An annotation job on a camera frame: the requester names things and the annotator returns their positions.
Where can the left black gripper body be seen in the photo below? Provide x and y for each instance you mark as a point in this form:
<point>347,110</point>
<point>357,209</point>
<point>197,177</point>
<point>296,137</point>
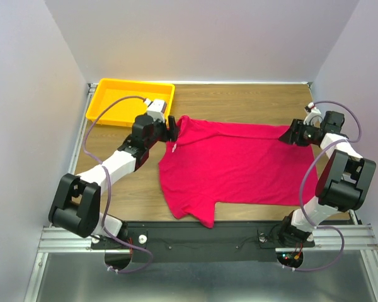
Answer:
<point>159,133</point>

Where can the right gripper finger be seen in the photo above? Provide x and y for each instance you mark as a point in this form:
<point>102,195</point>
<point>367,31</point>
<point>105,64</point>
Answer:
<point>293,130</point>
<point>289,138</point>

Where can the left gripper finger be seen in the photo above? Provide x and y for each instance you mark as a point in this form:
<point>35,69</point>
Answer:
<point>172,134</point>
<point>172,126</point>

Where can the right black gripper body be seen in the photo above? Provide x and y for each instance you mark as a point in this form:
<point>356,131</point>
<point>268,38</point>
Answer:
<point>309,133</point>

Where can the yellow plastic tray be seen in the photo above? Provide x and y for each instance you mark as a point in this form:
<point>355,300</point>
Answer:
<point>124,113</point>

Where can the red t shirt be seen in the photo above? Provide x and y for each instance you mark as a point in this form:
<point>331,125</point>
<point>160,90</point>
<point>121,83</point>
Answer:
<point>213,162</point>

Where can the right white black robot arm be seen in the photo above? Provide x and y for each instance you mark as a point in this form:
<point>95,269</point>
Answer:
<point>344,182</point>

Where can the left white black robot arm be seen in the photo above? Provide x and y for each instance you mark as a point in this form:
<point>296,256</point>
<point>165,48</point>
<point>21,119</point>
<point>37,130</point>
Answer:
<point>82,201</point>

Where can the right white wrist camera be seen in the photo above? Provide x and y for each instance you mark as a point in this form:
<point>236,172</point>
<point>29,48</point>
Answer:
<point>313,114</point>

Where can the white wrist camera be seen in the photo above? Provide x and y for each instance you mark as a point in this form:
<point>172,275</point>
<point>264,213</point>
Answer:
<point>313,114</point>
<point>156,109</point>

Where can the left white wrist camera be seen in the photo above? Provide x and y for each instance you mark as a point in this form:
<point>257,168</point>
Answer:
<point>156,109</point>

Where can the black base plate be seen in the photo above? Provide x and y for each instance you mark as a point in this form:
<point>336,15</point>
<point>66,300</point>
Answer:
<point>227,241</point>

